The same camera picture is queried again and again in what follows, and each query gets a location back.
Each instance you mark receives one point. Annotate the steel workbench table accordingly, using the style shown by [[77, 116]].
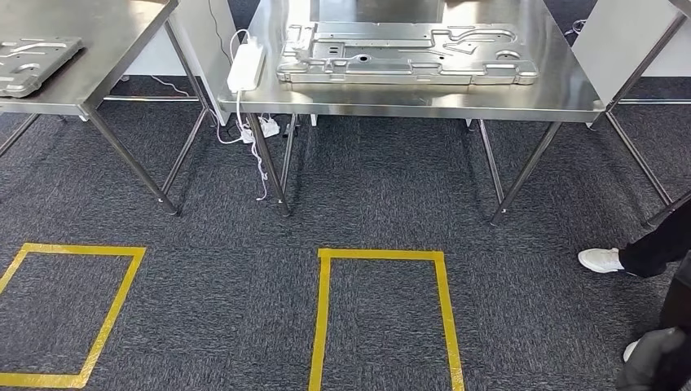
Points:
[[639, 157], [108, 32], [561, 81]]

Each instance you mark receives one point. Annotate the white power plug adapter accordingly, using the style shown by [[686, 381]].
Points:
[[267, 128]]

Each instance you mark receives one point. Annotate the silver stamped metal plate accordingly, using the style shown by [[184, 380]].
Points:
[[388, 65]]

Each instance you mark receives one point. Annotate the white power strip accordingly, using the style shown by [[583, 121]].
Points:
[[245, 67]]

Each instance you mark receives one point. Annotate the white desk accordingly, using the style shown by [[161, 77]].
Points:
[[610, 43], [194, 32]]

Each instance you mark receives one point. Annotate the chrome chair base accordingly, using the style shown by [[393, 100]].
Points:
[[575, 27]]

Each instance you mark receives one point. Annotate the person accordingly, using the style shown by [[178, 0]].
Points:
[[658, 245]]

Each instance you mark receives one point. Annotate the grey stamped metal plate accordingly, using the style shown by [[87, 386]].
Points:
[[32, 70]]

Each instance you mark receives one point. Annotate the yellow floor tape frame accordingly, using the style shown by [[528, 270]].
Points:
[[378, 254], [70, 250]]

